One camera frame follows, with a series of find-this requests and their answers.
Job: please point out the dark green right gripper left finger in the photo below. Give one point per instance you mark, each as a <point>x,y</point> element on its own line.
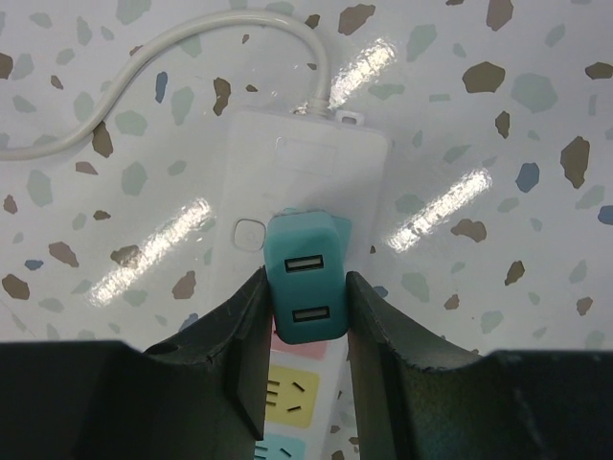
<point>199,394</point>

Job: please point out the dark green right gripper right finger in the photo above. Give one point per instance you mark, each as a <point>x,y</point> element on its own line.
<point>418,396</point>

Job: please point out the white multicolour power strip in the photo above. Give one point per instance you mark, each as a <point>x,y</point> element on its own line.
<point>280,164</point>

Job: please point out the teal plug adapter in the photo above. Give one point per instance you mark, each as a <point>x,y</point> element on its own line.
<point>304,259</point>

